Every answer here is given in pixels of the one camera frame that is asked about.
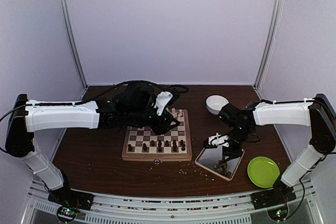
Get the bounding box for metal tray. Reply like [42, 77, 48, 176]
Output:
[195, 147, 245, 181]

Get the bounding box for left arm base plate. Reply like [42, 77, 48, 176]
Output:
[48, 191, 94, 210]

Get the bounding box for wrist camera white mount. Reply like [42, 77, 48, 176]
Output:
[154, 91, 173, 116]
[203, 133, 229, 148]

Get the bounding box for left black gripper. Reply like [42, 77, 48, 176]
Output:
[126, 101, 180, 135]

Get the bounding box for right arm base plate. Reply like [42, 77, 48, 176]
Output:
[250, 189, 297, 210]

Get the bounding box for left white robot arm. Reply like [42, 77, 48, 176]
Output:
[2, 80, 188, 205]

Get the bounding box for wooden chess board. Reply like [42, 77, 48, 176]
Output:
[122, 108, 192, 162]

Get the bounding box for white ceramic bowl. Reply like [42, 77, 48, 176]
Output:
[205, 95, 229, 115]

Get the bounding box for pile of dark chess pieces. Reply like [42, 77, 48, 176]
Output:
[214, 160, 232, 178]

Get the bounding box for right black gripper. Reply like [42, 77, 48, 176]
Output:
[222, 125, 252, 162]

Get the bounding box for right aluminium frame post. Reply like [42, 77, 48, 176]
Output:
[254, 0, 284, 92]

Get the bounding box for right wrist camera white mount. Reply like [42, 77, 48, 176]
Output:
[203, 133, 229, 148]

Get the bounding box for black chess rook corner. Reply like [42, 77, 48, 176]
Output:
[128, 144, 133, 152]

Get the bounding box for aluminium frame post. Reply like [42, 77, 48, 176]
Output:
[60, 0, 88, 89]
[254, 0, 284, 92]

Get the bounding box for left aluminium frame post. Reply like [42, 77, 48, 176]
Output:
[60, 0, 88, 89]

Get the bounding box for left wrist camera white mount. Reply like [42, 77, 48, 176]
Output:
[154, 91, 173, 116]

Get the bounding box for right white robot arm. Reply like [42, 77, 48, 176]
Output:
[219, 93, 335, 204]

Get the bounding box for green plate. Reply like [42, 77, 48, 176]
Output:
[247, 156, 280, 189]

